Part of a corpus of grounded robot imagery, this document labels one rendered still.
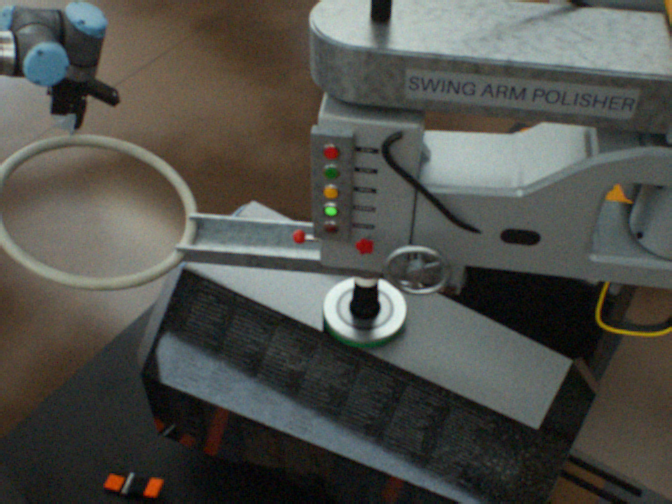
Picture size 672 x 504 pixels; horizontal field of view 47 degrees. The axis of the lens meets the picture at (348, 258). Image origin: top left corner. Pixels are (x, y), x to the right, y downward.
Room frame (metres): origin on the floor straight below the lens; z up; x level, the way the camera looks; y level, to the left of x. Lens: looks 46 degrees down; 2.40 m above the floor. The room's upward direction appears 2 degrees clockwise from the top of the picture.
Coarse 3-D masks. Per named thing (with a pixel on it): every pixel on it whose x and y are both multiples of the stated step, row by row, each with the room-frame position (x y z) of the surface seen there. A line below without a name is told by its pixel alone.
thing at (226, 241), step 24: (192, 216) 1.40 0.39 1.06; (216, 216) 1.40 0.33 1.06; (216, 240) 1.35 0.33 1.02; (240, 240) 1.35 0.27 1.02; (264, 240) 1.35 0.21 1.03; (288, 240) 1.35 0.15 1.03; (216, 264) 1.28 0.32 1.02; (240, 264) 1.27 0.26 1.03; (264, 264) 1.26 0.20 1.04; (288, 264) 1.26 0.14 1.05; (312, 264) 1.25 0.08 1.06; (456, 288) 1.17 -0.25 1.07
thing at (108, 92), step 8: (96, 80) 1.61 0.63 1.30; (80, 88) 1.56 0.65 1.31; (88, 88) 1.57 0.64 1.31; (96, 88) 1.58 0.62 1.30; (104, 88) 1.61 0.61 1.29; (112, 88) 1.63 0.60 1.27; (96, 96) 1.58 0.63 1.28; (104, 96) 1.58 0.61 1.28; (112, 96) 1.60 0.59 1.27; (112, 104) 1.60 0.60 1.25
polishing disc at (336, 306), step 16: (336, 288) 1.36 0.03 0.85; (352, 288) 1.36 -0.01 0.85; (384, 288) 1.36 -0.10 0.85; (336, 304) 1.30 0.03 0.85; (384, 304) 1.31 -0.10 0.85; (400, 304) 1.31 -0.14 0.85; (336, 320) 1.25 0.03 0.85; (352, 320) 1.25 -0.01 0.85; (368, 320) 1.25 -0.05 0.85; (384, 320) 1.25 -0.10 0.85; (400, 320) 1.25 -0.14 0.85; (352, 336) 1.20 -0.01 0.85; (368, 336) 1.20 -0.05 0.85; (384, 336) 1.20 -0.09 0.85
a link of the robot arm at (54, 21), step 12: (12, 12) 1.49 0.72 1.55; (24, 12) 1.50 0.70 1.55; (36, 12) 1.51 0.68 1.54; (48, 12) 1.53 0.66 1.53; (60, 12) 1.54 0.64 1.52; (0, 24) 1.51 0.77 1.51; (12, 24) 1.46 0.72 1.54; (24, 24) 1.45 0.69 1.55; (48, 24) 1.49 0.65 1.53; (60, 24) 1.52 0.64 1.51; (60, 36) 1.50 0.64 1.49
